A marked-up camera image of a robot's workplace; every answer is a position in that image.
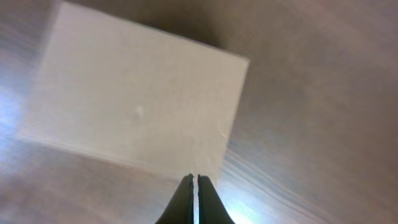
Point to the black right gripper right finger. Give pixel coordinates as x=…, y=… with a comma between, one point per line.
x=211, y=208

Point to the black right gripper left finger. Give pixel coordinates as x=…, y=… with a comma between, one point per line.
x=179, y=210

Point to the brown cardboard box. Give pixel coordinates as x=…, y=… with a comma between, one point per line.
x=115, y=90

